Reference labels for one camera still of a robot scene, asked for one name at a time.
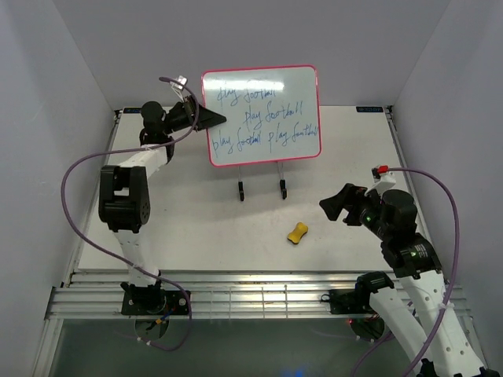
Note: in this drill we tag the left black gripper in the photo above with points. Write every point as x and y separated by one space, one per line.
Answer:
207 118

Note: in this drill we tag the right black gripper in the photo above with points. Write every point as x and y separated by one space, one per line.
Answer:
348 197

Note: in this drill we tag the yellow bone-shaped eraser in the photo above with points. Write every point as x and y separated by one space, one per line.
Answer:
298 233

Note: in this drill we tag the pink framed whiteboard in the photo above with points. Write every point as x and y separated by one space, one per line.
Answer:
272 114

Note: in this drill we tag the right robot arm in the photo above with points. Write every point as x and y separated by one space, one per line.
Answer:
431 336

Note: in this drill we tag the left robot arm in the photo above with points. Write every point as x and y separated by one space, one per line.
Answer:
124 200

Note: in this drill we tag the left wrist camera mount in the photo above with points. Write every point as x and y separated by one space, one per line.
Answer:
178 86

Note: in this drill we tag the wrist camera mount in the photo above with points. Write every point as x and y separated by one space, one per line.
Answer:
383 180
178 86

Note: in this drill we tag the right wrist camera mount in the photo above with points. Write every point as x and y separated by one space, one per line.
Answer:
383 180

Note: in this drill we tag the wire whiteboard stand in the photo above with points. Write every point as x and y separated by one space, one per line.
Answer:
261 180

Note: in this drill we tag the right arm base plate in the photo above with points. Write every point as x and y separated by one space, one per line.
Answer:
346 302

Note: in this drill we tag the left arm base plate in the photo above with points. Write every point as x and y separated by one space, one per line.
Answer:
154 303

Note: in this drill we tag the aluminium frame rail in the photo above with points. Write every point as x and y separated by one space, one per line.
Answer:
215 296

